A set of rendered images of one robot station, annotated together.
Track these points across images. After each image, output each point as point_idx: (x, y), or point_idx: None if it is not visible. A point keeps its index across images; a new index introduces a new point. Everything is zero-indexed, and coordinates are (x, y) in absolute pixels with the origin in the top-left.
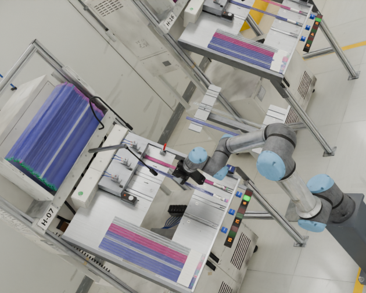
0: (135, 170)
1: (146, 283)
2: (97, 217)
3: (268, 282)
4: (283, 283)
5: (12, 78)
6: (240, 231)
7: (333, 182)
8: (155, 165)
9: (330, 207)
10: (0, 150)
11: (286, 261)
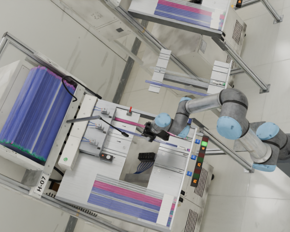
0: (108, 131)
1: None
2: (83, 176)
3: (226, 204)
4: (239, 204)
5: None
6: None
7: (279, 128)
8: (124, 125)
9: (278, 150)
10: None
11: (239, 185)
